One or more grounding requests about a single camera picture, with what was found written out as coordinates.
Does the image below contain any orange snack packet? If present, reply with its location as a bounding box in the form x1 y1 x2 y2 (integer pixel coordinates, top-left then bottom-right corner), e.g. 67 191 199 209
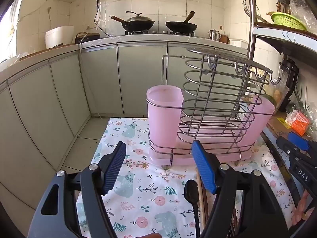
285 109 311 136

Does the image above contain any black spoon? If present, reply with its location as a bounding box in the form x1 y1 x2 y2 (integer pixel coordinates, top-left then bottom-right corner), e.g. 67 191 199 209
184 179 201 238

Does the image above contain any clear plastic bag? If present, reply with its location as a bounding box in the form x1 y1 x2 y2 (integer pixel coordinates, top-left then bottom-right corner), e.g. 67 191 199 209
289 0 317 30

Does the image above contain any black blender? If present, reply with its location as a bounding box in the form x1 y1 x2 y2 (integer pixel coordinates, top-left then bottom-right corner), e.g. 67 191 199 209
279 58 299 112

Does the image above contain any pink plastic drip tray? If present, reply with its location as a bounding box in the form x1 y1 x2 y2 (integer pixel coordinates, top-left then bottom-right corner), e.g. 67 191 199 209
149 119 257 167

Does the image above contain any steel shelf unit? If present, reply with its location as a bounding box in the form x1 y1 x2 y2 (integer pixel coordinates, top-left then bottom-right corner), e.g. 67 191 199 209
246 0 317 204

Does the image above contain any person's right hand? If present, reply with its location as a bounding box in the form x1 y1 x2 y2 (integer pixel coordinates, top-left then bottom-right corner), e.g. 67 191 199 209
291 191 317 226

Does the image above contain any metal wire utensil rack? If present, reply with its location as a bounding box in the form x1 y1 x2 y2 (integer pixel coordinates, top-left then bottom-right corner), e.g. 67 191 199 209
148 47 281 169

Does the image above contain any wire strainer ladle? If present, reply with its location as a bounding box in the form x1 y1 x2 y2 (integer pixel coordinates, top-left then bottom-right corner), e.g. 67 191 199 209
243 0 261 21

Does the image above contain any white rice cooker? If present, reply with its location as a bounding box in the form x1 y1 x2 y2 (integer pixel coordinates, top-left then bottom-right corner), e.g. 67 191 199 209
45 26 75 49

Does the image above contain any black wok with lid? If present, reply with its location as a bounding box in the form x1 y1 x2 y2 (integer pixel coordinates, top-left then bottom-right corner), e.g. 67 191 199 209
110 11 155 32

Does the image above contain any brown wooden chopstick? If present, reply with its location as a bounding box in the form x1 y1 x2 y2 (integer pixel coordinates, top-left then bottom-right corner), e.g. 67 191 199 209
199 178 211 228
195 167 206 231

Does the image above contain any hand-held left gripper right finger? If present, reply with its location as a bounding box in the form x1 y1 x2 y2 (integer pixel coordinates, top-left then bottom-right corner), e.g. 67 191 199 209
191 140 290 238

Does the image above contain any black plug cable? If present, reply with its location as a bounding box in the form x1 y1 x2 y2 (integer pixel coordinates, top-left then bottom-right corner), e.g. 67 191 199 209
94 0 111 37

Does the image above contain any floral printed cloth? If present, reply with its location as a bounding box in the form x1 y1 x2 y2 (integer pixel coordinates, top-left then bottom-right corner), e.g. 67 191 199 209
75 118 298 238

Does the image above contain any pink plastic utensil cup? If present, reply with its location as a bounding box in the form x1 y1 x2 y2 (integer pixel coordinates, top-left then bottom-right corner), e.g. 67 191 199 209
146 85 184 166
244 95 276 143

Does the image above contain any brown cardboard sheet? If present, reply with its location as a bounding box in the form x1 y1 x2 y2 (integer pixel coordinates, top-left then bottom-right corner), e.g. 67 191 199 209
267 117 298 139

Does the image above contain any black countertop appliance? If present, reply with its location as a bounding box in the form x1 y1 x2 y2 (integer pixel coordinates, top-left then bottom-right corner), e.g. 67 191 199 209
75 32 100 44

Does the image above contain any steel kettle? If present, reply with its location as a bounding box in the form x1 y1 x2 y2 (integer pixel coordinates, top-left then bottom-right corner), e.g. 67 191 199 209
207 29 221 41

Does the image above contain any clear vegetable container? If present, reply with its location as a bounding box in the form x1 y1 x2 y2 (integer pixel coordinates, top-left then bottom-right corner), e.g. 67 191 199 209
244 68 290 111

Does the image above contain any dark chopstick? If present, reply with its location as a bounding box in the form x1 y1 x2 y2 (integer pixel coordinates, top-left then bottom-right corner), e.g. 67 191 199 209
229 201 241 238

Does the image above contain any green plastic basket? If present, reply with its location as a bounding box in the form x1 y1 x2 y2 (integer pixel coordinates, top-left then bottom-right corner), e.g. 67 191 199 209
271 12 307 31

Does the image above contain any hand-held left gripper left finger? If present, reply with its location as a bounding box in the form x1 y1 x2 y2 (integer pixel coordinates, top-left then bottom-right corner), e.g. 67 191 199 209
27 141 127 238

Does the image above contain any green leafy plant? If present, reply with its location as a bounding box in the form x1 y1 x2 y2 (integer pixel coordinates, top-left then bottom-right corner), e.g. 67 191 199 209
287 83 317 126

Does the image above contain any gas stove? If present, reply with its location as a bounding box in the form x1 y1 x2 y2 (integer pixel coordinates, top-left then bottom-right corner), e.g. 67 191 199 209
124 29 197 36

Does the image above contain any kitchen counter with grey cabinets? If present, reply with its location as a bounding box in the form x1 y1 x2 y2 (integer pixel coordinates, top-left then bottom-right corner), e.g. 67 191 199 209
0 33 249 211

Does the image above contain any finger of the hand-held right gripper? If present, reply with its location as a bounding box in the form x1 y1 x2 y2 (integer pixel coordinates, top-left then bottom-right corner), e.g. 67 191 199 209
276 132 317 165

